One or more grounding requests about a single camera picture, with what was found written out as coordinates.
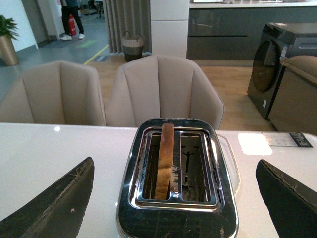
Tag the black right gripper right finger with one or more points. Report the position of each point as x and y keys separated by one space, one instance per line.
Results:
x=292 y=205

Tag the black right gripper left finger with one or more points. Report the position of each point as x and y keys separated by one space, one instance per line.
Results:
x=58 y=211

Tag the toasted bread slice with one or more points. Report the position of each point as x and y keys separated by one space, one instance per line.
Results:
x=165 y=161

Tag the table label sticker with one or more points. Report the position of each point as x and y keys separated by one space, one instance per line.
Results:
x=286 y=139

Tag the silver two-slot toaster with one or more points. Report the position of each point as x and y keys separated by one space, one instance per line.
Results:
x=199 y=202

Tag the beige chair on left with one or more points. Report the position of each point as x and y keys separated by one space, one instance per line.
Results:
x=58 y=92

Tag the beige chair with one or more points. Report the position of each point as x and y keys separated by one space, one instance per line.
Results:
x=160 y=86
x=58 y=92

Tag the beige chair on right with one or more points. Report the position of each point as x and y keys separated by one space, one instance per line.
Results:
x=160 y=86

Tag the dark grey washing machine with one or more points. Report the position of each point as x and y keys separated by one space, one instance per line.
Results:
x=278 y=41

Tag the woven laundry basket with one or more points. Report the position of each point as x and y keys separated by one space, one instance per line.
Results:
x=132 y=46

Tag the grey kitchen cabinet counter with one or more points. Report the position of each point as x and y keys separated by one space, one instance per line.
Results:
x=232 y=31

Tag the potted plant in gold pot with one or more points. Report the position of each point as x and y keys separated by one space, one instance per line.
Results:
x=7 y=34

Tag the grey curtain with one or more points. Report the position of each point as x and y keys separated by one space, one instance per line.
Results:
x=127 y=15

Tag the white pillar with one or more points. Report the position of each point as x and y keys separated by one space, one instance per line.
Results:
x=169 y=27

